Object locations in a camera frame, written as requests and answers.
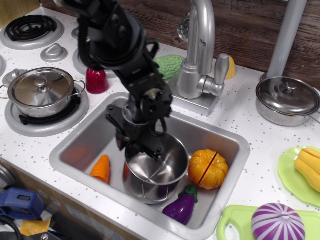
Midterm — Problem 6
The green cutting board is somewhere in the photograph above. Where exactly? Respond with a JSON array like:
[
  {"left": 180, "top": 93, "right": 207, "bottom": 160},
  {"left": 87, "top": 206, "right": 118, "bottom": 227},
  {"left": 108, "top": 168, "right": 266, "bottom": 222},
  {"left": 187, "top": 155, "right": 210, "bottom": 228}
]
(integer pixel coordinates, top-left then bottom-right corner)
[{"left": 216, "top": 205, "right": 320, "bottom": 240}]

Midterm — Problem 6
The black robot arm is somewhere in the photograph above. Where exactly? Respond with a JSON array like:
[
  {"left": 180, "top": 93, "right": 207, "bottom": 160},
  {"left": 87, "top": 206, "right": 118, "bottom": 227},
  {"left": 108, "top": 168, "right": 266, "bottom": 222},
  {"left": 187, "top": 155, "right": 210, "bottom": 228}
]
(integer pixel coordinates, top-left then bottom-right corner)
[{"left": 61, "top": 0, "right": 173, "bottom": 161}]

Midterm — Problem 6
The purple toy eggplant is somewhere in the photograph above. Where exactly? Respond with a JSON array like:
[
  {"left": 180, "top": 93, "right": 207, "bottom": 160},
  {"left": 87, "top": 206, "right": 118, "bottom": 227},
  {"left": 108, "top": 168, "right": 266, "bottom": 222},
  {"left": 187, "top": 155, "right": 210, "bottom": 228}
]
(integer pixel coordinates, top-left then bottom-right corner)
[{"left": 162, "top": 185, "right": 198, "bottom": 226}]

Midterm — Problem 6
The light green plate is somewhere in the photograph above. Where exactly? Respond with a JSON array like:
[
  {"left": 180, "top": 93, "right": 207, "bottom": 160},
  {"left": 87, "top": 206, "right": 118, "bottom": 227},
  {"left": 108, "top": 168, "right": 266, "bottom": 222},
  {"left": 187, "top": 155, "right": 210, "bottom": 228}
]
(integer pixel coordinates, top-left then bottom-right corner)
[{"left": 277, "top": 146, "right": 320, "bottom": 209}]

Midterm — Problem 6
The purple striped toy onion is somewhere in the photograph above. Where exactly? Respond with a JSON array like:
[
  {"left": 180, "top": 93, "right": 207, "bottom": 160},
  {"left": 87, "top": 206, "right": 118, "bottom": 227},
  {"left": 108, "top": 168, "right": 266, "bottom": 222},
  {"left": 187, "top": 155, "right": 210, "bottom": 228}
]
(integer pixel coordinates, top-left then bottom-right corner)
[{"left": 251, "top": 203, "right": 306, "bottom": 240}]

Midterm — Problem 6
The silver stove knob left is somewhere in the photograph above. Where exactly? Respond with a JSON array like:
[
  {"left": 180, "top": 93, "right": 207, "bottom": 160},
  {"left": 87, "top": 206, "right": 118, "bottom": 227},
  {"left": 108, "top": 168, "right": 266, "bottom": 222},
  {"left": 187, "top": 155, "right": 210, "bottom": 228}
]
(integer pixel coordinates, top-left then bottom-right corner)
[{"left": 2, "top": 68, "right": 27, "bottom": 85}]

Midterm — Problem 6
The yellow toy corn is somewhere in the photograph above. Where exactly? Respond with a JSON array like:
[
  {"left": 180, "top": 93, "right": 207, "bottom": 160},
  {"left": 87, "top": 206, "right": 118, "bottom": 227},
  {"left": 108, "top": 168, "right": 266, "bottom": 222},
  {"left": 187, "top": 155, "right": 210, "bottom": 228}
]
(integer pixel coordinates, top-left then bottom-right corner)
[{"left": 225, "top": 55, "right": 236, "bottom": 80}]

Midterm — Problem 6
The red toy pepper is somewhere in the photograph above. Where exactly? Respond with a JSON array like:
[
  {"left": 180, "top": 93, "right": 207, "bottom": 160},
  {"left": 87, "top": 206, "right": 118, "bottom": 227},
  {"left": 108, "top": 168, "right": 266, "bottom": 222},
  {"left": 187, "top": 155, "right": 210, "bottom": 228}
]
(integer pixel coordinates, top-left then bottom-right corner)
[{"left": 86, "top": 68, "right": 110, "bottom": 95}]

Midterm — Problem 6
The lidded steel pan right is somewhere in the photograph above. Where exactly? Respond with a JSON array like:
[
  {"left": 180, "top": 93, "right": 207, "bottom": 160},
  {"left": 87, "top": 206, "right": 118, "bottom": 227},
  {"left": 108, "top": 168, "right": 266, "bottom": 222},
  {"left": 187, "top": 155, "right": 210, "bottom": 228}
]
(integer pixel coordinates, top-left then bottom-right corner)
[{"left": 255, "top": 76, "right": 320, "bottom": 127}]

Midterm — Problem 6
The silver stove knob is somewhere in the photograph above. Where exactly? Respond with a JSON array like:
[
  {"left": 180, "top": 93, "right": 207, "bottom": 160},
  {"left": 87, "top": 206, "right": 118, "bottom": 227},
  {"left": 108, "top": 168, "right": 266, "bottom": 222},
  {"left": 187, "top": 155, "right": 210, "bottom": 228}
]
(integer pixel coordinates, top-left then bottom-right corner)
[
  {"left": 71, "top": 26, "right": 80, "bottom": 40},
  {"left": 2, "top": 68, "right": 27, "bottom": 85},
  {"left": 40, "top": 43, "right": 68, "bottom": 63}
]

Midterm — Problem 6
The back left stove burner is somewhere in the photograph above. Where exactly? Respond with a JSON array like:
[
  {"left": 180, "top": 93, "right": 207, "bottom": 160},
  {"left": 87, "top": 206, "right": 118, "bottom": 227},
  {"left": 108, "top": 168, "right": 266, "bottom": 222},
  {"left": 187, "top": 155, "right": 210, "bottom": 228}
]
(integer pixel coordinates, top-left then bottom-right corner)
[{"left": 0, "top": 15, "right": 64, "bottom": 50}]

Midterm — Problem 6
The grey vertical pole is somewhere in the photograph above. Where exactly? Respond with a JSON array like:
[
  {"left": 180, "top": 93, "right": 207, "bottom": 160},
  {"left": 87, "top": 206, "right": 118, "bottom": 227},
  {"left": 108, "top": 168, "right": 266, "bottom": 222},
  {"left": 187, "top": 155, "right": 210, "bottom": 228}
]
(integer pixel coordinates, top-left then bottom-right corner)
[{"left": 265, "top": 0, "right": 307, "bottom": 78}]

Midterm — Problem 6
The front left stove burner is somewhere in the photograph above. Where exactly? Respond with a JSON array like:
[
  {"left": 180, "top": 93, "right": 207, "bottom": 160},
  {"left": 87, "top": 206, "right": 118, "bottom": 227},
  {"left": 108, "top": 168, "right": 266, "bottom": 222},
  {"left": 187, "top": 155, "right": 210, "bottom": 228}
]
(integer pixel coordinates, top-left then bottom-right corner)
[{"left": 4, "top": 91, "right": 89, "bottom": 137}]

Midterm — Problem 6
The silver sink basin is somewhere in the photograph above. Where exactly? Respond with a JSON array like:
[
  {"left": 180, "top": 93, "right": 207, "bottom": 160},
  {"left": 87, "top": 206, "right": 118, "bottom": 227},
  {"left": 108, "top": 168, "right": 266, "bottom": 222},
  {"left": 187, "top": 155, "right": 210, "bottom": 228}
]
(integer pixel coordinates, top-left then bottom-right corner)
[{"left": 49, "top": 93, "right": 250, "bottom": 240}]

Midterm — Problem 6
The silver stove knob back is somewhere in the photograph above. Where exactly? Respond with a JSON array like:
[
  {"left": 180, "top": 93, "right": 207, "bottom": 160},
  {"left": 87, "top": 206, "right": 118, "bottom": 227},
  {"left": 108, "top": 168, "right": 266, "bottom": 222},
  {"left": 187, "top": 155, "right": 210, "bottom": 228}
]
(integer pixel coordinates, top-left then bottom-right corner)
[{"left": 71, "top": 26, "right": 80, "bottom": 40}]

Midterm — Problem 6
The yellow toy squash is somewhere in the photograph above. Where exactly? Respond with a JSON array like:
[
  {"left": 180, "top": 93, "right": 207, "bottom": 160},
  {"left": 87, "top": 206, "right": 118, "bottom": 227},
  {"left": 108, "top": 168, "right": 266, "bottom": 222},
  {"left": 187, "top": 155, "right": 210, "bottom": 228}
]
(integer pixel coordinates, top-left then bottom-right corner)
[{"left": 294, "top": 147, "right": 320, "bottom": 192}]

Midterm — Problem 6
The lidded steel pot left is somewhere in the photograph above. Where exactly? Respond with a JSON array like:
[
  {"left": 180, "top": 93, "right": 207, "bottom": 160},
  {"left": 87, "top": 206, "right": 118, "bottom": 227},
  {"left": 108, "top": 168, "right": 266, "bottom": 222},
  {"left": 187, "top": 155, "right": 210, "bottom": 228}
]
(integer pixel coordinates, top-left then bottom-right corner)
[{"left": 0, "top": 67, "right": 86, "bottom": 118}]

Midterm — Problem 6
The silver stove knob middle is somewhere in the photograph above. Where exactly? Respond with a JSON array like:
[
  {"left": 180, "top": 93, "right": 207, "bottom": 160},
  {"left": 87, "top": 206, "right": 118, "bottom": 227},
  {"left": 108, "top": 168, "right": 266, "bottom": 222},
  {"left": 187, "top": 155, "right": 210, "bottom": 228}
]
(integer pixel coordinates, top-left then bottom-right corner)
[{"left": 40, "top": 43, "right": 68, "bottom": 63}]

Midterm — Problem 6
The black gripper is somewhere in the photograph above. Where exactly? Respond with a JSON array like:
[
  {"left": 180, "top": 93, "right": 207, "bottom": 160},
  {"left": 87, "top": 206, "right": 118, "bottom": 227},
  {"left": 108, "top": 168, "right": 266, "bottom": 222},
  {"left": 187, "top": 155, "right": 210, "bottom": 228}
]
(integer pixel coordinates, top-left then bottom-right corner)
[{"left": 105, "top": 104, "right": 165, "bottom": 161}]

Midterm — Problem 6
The yellow cloth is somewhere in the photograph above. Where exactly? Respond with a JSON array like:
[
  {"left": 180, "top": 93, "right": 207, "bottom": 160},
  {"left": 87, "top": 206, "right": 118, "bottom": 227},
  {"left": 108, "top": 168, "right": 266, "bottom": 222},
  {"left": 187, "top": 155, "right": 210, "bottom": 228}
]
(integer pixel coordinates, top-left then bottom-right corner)
[{"left": 19, "top": 219, "right": 51, "bottom": 237}]

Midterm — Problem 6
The silver toy faucet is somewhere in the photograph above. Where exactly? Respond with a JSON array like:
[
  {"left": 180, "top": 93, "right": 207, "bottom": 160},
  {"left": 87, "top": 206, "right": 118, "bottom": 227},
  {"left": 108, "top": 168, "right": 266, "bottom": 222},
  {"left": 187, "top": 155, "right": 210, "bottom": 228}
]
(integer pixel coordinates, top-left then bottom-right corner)
[{"left": 169, "top": 0, "right": 230, "bottom": 117}]

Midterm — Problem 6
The green toy bitter melon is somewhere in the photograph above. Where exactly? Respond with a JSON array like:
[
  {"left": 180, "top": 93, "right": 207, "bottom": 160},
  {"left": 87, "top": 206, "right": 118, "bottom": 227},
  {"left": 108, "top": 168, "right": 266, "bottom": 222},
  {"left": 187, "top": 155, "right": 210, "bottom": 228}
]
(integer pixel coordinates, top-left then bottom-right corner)
[{"left": 154, "top": 54, "right": 184, "bottom": 80}]

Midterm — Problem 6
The orange toy pumpkin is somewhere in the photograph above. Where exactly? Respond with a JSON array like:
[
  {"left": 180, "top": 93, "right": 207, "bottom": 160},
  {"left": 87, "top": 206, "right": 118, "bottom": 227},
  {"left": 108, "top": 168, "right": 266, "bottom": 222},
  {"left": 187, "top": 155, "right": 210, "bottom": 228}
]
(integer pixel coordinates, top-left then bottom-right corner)
[{"left": 188, "top": 149, "right": 229, "bottom": 190}]

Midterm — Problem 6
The blue tool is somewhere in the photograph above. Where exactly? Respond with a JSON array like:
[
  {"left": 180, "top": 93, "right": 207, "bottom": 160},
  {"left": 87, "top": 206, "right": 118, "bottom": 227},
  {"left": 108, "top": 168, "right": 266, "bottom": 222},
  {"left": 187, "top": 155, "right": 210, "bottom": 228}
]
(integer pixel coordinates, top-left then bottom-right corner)
[{"left": 0, "top": 187, "right": 45, "bottom": 220}]

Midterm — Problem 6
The orange toy carrot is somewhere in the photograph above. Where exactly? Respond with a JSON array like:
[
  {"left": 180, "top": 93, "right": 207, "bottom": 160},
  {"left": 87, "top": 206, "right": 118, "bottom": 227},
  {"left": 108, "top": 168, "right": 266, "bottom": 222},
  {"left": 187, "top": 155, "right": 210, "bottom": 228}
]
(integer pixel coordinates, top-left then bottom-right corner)
[{"left": 90, "top": 155, "right": 111, "bottom": 184}]

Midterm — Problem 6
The black cable bottom left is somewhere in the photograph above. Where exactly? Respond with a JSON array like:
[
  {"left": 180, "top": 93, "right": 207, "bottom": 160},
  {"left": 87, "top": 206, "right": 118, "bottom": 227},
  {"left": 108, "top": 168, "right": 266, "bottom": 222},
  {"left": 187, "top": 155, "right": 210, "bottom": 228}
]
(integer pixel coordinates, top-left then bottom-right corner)
[{"left": 0, "top": 215, "right": 23, "bottom": 240}]

